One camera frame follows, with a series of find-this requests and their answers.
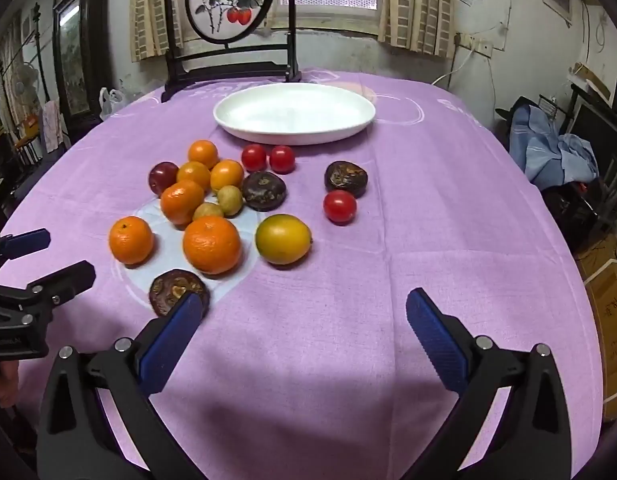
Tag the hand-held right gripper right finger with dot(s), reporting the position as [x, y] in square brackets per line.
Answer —
[436, 340]

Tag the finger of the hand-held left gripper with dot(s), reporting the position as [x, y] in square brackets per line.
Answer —
[26, 241]
[63, 277]

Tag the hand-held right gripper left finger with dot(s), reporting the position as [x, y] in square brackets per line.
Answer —
[171, 340]

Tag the dark brown wrinkled fruit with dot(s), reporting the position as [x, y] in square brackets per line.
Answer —
[169, 287]
[264, 191]
[346, 178]

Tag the large mandarin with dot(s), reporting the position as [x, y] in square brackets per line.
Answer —
[131, 240]
[211, 245]
[182, 201]

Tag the small yellow-green fruit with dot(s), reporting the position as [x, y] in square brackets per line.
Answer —
[207, 211]
[230, 200]

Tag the dark red plum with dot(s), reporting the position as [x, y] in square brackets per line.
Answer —
[162, 177]

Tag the green-yellow citrus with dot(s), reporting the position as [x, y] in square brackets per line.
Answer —
[283, 238]

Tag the red cherry tomato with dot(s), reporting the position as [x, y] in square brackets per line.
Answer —
[253, 157]
[282, 159]
[340, 206]

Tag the small smooth orange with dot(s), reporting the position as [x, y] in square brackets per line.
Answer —
[194, 175]
[203, 153]
[227, 175]

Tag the white plate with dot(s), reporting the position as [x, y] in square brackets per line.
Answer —
[293, 115]

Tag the person's left hand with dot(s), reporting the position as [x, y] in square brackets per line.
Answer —
[3, 380]

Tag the purple printed tablecloth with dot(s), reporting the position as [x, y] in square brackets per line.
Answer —
[388, 260]

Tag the pink hanging cloth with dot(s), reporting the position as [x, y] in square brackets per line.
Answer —
[51, 125]

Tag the white standing fan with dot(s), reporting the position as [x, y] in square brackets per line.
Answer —
[24, 80]

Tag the white plastic bag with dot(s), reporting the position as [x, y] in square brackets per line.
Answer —
[111, 102]

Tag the cardboard box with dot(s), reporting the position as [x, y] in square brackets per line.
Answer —
[608, 320]

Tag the dark framed painting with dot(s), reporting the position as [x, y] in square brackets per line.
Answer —
[73, 60]

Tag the blue cloth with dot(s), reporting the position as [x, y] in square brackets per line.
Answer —
[548, 150]

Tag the beige checked curtain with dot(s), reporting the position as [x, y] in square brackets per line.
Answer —
[148, 10]
[418, 5]

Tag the black monitor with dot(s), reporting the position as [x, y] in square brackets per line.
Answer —
[595, 125]

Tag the white wall power strip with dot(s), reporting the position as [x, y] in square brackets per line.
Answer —
[474, 43]

